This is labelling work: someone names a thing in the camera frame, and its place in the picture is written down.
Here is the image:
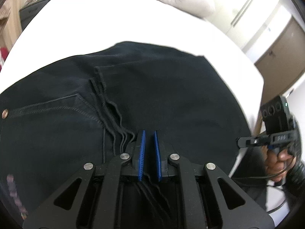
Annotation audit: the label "bed with white sheet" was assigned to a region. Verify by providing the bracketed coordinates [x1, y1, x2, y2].
[0, 0, 265, 134]

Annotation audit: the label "black denim pants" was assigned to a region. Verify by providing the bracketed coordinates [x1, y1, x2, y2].
[1, 42, 251, 224]

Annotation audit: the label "beige curtain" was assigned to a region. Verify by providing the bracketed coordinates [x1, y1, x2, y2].
[1, 0, 24, 51]

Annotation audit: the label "white wardrobe with black handles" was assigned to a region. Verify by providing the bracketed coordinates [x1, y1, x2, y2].
[201, 0, 292, 53]

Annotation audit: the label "operator right hand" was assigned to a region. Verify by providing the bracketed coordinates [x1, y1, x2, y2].
[261, 146, 297, 182]

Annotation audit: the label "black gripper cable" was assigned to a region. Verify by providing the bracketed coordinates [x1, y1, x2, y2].
[230, 123, 298, 214]

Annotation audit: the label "dark grey nightstand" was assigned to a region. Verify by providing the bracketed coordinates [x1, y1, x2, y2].
[19, 0, 50, 30]

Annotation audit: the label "red and white bag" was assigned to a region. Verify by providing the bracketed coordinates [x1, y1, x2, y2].
[0, 47, 9, 71]

